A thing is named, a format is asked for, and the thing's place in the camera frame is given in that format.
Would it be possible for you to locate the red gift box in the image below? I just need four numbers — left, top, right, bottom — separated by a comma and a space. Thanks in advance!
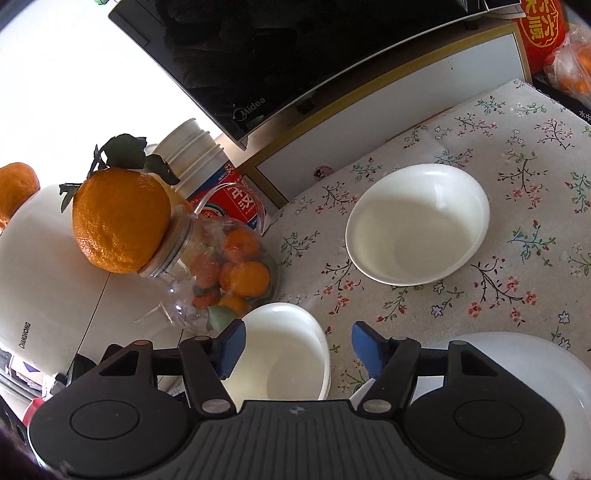
515, 0, 567, 75

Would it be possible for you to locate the clear jar of tangerines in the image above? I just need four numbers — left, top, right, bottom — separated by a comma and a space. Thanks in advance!
138, 207, 280, 335

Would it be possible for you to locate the cream bowl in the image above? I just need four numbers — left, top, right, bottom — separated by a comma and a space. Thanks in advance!
345, 164, 490, 286
223, 302, 331, 408

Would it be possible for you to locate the white Changhong rice cooker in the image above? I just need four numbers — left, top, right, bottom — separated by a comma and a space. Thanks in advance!
1, 186, 191, 377

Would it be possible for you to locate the white plate with rose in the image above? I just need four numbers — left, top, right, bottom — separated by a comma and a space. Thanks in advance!
348, 331, 591, 480

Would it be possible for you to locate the black induction cooker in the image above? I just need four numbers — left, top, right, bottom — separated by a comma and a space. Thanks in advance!
108, 1, 519, 148

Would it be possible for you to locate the white cabinet with wood trim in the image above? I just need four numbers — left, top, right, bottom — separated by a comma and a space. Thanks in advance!
217, 18, 531, 207

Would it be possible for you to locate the plastic bag of oranges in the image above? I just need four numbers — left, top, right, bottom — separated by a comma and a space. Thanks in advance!
543, 25, 591, 108

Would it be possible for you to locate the stack of paper cups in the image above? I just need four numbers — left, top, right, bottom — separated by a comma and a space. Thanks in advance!
153, 118, 232, 200

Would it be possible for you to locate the large orange with leaves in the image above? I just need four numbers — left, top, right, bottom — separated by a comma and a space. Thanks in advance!
59, 133, 179, 274

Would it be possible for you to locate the floral tablecloth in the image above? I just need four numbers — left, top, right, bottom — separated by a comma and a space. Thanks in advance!
266, 80, 590, 397

